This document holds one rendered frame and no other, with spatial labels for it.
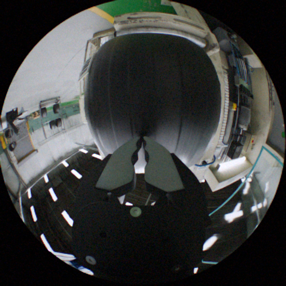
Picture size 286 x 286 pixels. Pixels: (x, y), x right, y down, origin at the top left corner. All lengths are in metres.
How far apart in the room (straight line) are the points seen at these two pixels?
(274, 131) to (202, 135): 0.46
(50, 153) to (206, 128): 11.49
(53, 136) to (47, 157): 2.43
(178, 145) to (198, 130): 0.04
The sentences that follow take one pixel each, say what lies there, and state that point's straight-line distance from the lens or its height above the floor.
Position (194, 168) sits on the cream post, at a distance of 0.55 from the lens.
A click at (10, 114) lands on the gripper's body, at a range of 0.83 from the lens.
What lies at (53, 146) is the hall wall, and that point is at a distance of 11.37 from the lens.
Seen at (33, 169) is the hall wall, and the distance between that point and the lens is 11.80.
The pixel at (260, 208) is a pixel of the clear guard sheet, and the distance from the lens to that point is 0.62.
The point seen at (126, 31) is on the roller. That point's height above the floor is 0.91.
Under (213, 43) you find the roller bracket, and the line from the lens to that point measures 0.43.
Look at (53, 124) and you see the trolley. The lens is 5.29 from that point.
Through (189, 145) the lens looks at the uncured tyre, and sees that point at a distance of 0.16.
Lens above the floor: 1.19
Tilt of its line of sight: 25 degrees up
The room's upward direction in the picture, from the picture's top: 177 degrees clockwise
